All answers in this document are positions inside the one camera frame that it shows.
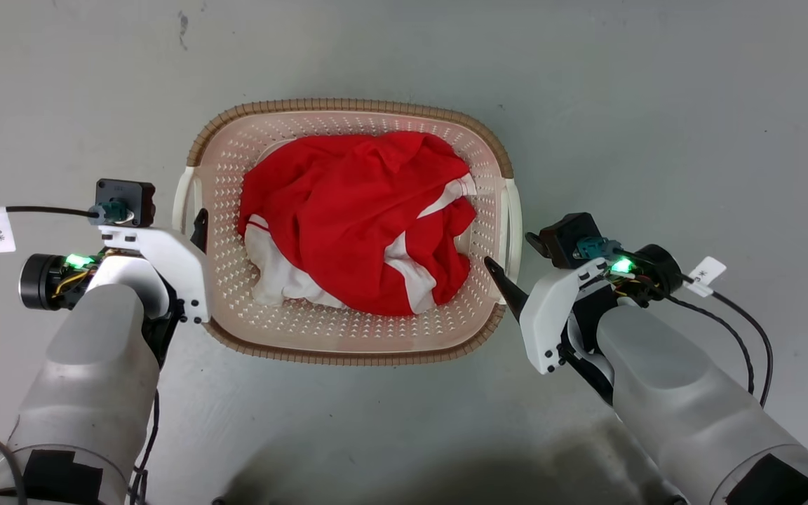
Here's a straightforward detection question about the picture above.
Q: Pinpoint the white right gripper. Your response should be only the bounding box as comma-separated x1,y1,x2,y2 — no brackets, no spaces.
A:
483,256,616,375

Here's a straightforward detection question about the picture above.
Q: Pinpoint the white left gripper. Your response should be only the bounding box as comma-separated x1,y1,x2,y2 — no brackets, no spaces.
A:
98,208,213,325

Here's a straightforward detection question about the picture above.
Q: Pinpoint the beige plastic laundry basket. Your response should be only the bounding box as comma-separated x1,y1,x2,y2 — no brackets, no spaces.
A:
171,98,523,366

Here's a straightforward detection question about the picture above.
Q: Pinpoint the red and white garment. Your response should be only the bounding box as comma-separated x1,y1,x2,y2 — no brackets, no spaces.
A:
238,131,479,317

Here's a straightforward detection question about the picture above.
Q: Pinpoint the black left camera cable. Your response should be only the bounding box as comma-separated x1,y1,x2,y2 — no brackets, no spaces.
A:
0,205,97,220

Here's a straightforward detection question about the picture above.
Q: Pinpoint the black camera cable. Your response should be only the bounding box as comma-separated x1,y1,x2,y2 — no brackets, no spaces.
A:
0,205,97,220
656,270,775,408

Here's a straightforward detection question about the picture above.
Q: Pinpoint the white right cable label tag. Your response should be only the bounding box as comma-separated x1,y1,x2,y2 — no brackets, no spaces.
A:
685,256,728,297

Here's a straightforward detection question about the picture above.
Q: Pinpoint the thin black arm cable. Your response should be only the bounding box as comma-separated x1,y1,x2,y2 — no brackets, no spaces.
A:
128,389,161,505

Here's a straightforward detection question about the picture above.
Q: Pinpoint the black right camera cable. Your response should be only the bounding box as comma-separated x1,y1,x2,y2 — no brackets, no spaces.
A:
656,270,775,408

